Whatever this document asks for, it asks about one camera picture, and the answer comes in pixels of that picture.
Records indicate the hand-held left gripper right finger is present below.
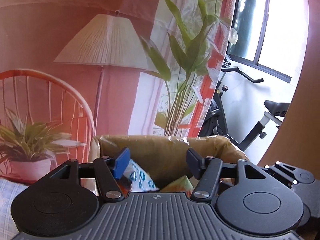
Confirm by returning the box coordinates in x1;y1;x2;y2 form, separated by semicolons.
186;148;278;202

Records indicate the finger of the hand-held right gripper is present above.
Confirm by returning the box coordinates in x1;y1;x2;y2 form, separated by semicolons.
260;162;299;190

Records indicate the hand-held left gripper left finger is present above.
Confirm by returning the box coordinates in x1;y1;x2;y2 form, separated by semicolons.
36;147;130;203

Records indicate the orange snack packet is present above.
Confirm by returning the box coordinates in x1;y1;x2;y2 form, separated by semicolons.
117;177;133;193

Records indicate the white blue-dotted snack packet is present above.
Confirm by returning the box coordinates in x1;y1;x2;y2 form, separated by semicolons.
126;159;160;193

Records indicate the green snack packet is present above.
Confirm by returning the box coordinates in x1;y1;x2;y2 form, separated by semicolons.
160;175;194;194

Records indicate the taped cardboard box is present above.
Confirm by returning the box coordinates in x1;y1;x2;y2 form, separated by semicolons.
90;134;250;195

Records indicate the black exercise bike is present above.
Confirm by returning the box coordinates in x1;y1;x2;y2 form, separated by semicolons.
200;55;292;153

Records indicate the wooden board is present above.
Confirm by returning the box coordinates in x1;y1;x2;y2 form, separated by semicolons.
257;0;320;180

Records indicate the dark framed window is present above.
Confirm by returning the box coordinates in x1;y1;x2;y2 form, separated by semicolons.
226;0;308;83

